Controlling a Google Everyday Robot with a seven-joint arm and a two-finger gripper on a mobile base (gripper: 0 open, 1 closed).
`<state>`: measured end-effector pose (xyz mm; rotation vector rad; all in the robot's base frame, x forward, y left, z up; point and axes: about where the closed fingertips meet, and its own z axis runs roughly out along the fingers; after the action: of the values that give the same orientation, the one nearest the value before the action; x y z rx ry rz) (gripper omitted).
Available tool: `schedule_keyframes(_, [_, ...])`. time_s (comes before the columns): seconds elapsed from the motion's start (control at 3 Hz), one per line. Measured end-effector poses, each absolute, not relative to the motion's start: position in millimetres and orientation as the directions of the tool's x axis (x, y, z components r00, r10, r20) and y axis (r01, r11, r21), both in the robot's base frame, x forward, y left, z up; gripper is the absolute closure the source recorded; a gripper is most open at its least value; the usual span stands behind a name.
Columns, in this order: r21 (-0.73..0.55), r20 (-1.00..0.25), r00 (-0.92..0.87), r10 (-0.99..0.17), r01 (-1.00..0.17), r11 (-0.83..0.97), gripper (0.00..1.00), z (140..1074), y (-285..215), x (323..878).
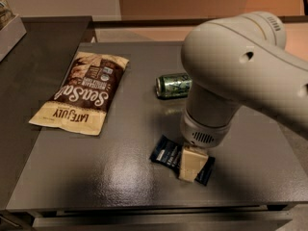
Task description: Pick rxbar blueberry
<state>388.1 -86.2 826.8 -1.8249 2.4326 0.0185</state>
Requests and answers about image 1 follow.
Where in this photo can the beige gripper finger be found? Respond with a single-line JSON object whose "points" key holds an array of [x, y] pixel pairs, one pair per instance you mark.
{"points": [[193, 159]]}

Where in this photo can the dark blue RXBAR wrapper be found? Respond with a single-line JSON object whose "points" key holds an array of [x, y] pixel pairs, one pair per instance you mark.
{"points": [[168, 154]]}

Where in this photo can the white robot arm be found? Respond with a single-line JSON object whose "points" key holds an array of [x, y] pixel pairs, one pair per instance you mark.
{"points": [[241, 61]]}

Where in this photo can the green soda can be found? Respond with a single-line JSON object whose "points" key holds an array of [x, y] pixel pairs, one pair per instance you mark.
{"points": [[173, 85]]}

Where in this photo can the Late July chips bag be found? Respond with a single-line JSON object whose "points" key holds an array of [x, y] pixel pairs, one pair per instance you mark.
{"points": [[81, 104]]}

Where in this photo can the dark side table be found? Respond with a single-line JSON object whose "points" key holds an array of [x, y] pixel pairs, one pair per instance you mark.
{"points": [[29, 75]]}

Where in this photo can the white box at left edge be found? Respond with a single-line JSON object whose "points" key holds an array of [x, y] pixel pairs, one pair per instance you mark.
{"points": [[12, 29]]}

